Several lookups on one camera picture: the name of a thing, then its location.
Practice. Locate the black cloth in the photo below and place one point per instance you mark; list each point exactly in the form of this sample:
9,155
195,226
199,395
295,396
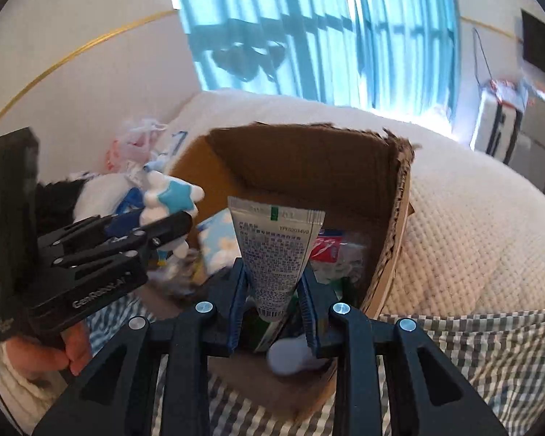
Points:
59,200

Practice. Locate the white appliance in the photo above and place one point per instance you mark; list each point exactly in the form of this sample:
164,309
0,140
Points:
495,118

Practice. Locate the white plush toy blue star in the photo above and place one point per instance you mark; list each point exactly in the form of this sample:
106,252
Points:
172,197

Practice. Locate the blue floral tissue pack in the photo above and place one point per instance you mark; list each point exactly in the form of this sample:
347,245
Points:
218,240

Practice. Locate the grey cabinet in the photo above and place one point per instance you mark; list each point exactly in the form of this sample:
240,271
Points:
540,145

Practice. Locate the blue window curtain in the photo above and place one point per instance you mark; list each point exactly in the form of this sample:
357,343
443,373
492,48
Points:
322,32

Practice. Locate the person's left hand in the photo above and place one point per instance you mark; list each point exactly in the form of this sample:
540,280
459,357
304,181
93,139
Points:
41,359

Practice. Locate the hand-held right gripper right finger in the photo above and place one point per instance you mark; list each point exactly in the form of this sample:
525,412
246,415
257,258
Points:
311,309

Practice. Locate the grey checked blanket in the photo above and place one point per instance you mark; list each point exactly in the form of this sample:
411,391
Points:
481,372

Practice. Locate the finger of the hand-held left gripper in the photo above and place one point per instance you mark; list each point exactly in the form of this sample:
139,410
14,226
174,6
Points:
168,229
118,223

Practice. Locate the cardboard box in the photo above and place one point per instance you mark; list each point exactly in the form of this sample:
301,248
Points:
309,163

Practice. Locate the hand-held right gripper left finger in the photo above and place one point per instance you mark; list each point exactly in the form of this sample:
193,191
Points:
238,299

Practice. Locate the white cloth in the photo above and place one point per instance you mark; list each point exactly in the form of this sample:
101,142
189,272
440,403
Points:
104,190

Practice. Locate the white toothpaste tube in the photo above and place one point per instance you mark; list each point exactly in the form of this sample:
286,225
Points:
277,254

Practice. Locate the pink white plastic bag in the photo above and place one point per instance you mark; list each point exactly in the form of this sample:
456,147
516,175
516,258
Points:
131,145

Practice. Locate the beige quilted cover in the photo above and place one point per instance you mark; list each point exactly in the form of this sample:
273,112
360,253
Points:
458,236

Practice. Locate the clear floss pick jar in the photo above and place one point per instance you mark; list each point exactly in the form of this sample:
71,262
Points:
331,245

